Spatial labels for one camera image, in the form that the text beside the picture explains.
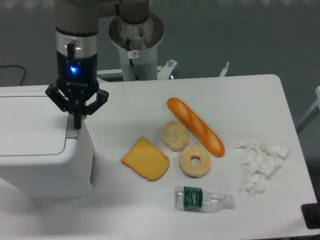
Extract yellow toast slice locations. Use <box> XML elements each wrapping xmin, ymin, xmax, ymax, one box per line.
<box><xmin>120</xmin><ymin>137</ymin><xmax>170</xmax><ymax>182</ymax></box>

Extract large crumpled white tissue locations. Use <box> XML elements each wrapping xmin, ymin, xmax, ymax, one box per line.
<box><xmin>234</xmin><ymin>138</ymin><xmax>290</xmax><ymax>176</ymax></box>

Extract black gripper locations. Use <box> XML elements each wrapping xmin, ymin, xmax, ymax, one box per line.
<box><xmin>45</xmin><ymin>27</ymin><xmax>109</xmax><ymax>115</ymax></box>

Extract pale bagel ring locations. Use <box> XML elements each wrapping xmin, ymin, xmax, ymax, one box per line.
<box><xmin>178</xmin><ymin>146</ymin><xmax>212</xmax><ymax>179</ymax></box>

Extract black device at table edge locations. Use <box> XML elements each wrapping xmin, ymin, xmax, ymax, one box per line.
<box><xmin>301</xmin><ymin>203</ymin><xmax>320</xmax><ymax>230</ymax></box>

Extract small crumpled white tissue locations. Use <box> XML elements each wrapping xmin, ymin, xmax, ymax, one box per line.
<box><xmin>241</xmin><ymin>173</ymin><xmax>265</xmax><ymax>198</ymax></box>

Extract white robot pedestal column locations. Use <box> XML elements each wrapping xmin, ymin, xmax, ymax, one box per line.
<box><xmin>109</xmin><ymin>13</ymin><xmax>164</xmax><ymax>82</ymax></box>

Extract white push-button trash can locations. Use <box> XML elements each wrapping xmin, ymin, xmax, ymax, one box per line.
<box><xmin>0</xmin><ymin>91</ymin><xmax>95</xmax><ymax>198</ymax></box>

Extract pale round bun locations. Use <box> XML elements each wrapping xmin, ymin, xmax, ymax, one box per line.
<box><xmin>161</xmin><ymin>121</ymin><xmax>190</xmax><ymax>152</ymax></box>

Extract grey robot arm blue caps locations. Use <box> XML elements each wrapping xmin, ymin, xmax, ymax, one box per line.
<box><xmin>46</xmin><ymin>0</ymin><xmax>163</xmax><ymax>120</ymax></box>

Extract clear plastic bottle green label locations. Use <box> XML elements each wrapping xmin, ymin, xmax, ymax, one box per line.
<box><xmin>174</xmin><ymin>186</ymin><xmax>235</xmax><ymax>214</ymax></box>

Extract white metal base frame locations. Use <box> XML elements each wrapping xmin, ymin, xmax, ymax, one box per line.
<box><xmin>97</xmin><ymin>59</ymin><xmax>230</xmax><ymax>82</ymax></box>

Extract orange baguette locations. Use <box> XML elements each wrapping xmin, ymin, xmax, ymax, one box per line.
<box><xmin>166</xmin><ymin>97</ymin><xmax>225</xmax><ymax>158</ymax></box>

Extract black cable on floor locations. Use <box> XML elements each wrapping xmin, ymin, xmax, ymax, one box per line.
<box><xmin>0</xmin><ymin>64</ymin><xmax>26</xmax><ymax>87</ymax></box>

